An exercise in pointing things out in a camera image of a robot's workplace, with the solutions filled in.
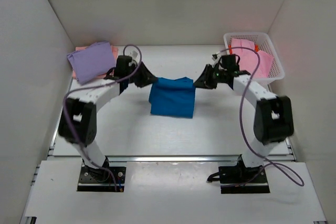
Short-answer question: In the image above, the blue t-shirt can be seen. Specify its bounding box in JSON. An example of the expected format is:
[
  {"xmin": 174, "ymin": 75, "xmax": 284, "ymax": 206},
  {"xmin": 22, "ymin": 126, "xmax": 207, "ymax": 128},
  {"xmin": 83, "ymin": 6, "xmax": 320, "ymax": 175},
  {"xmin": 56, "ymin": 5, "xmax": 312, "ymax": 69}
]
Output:
[{"xmin": 149, "ymin": 77, "xmax": 196, "ymax": 119}]

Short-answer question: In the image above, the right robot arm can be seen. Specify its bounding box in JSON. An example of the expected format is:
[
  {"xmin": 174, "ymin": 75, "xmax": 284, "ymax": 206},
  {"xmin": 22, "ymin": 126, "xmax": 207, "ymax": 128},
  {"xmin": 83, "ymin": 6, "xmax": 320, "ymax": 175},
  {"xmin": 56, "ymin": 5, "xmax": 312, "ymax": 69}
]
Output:
[{"xmin": 194, "ymin": 53, "xmax": 294, "ymax": 168}]

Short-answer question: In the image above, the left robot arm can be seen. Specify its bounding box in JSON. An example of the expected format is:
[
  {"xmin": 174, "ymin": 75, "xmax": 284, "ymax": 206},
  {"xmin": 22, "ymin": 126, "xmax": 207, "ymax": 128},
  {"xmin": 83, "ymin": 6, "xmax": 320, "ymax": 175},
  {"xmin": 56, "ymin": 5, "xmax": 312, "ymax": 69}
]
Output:
[{"xmin": 58, "ymin": 55, "xmax": 157, "ymax": 170}]

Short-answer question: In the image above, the folded salmon t-shirt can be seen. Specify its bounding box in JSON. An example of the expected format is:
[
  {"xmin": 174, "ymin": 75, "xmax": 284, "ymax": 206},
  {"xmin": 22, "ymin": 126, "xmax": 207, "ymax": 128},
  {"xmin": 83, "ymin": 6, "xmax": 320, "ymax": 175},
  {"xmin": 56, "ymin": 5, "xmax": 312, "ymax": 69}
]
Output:
[{"xmin": 72, "ymin": 46, "xmax": 119, "ymax": 80}]

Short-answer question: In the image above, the folded purple t-shirt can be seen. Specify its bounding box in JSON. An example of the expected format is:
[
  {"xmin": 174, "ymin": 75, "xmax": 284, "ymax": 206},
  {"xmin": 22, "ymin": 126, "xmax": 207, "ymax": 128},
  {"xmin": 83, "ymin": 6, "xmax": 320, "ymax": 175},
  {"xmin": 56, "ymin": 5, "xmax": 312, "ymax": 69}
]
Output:
[{"xmin": 67, "ymin": 41, "xmax": 116, "ymax": 85}]

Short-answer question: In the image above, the orange garment in basket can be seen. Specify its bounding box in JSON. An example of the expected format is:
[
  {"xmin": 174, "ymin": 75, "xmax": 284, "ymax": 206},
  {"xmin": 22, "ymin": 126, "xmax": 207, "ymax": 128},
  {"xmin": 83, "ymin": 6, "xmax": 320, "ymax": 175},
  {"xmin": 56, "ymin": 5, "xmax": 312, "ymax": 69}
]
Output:
[{"xmin": 228, "ymin": 45, "xmax": 259, "ymax": 55}]

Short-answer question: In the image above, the white plastic basket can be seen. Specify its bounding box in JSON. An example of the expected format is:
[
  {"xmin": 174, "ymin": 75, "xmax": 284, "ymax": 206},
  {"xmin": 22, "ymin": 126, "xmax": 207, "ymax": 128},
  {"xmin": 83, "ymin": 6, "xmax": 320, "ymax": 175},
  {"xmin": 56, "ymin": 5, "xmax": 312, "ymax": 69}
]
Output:
[{"xmin": 224, "ymin": 32, "xmax": 285, "ymax": 86}]

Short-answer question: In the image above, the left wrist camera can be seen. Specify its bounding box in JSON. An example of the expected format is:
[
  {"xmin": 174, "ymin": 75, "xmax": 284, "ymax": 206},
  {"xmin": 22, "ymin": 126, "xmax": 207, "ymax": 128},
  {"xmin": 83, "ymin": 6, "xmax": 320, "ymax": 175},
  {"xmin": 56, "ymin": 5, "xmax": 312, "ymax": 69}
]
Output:
[{"xmin": 129, "ymin": 51, "xmax": 138, "ymax": 59}]

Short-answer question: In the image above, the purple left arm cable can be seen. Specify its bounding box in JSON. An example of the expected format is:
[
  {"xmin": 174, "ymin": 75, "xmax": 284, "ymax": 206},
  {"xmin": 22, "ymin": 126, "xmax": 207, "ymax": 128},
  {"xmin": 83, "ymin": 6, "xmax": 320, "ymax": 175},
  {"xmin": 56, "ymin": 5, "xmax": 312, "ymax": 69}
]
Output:
[{"xmin": 64, "ymin": 45, "xmax": 144, "ymax": 192}]

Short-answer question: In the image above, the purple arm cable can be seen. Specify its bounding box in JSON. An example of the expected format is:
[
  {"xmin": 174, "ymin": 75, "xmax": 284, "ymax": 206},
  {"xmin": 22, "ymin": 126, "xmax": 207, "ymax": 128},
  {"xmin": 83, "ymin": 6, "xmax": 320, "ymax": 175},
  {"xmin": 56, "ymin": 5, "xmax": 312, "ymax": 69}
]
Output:
[
  {"xmin": 212, "ymin": 47, "xmax": 305, "ymax": 188},
  {"xmin": 64, "ymin": 45, "xmax": 144, "ymax": 192}
]

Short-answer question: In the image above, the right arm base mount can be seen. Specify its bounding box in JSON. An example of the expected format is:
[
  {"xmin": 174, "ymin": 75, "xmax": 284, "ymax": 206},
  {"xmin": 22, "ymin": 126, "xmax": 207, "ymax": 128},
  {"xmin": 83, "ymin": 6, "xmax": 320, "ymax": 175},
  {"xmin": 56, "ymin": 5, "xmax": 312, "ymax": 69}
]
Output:
[{"xmin": 206, "ymin": 160, "xmax": 270, "ymax": 194}]

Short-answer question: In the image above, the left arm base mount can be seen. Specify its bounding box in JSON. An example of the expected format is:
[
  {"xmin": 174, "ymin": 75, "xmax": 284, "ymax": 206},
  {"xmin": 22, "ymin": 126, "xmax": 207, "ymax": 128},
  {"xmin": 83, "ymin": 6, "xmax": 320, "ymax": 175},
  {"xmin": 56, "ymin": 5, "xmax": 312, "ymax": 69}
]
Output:
[{"xmin": 77, "ymin": 161, "xmax": 127, "ymax": 193}]

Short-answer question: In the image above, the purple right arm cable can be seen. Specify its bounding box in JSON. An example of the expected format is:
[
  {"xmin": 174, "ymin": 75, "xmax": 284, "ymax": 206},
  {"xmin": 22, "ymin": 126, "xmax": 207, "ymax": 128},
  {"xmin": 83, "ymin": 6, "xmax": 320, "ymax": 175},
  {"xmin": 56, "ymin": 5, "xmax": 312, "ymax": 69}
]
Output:
[{"xmin": 212, "ymin": 47, "xmax": 305, "ymax": 188}]

